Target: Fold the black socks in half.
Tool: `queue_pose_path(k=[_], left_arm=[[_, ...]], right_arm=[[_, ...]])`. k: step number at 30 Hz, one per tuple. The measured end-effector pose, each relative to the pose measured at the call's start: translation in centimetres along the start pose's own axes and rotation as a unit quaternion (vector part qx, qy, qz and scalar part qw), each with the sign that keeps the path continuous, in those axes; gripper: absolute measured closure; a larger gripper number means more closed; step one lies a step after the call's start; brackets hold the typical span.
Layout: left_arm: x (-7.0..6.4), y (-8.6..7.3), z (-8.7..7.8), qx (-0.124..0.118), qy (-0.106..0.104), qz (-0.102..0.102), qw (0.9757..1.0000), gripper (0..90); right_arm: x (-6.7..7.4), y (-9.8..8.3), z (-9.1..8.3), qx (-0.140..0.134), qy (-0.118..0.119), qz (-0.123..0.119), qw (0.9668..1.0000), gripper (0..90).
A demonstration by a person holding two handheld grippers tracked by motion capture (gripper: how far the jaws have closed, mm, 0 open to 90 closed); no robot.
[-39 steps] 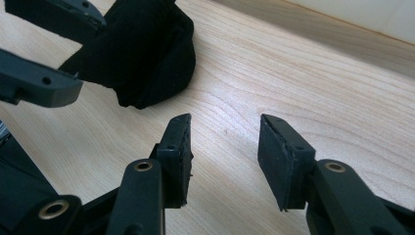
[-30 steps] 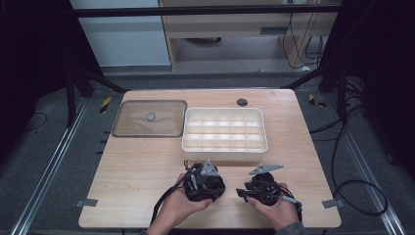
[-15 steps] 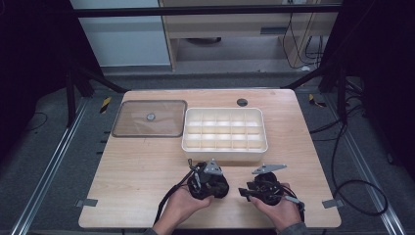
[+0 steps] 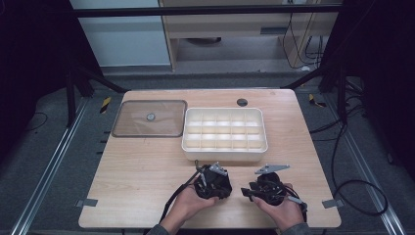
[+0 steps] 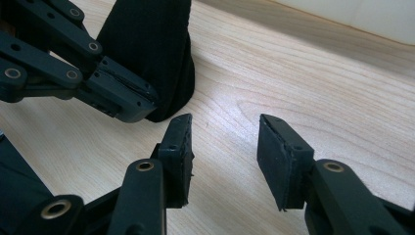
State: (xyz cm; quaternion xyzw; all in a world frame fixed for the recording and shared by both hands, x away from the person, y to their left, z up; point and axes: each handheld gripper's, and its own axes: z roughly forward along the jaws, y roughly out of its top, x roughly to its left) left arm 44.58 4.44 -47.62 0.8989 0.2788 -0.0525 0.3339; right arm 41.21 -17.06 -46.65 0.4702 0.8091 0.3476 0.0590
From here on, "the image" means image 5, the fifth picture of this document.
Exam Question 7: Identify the white box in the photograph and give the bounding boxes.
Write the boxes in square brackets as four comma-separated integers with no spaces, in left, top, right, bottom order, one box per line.
[273,0,415,46]

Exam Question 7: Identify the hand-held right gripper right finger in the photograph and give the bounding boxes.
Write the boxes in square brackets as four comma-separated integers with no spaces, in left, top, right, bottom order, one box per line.
[255,113,316,212]

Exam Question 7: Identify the black cloth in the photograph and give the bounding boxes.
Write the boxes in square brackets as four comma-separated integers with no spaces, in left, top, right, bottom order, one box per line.
[96,0,197,123]

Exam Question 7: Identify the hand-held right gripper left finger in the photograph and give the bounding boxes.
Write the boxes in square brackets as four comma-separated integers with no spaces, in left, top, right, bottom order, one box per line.
[151,113,196,210]

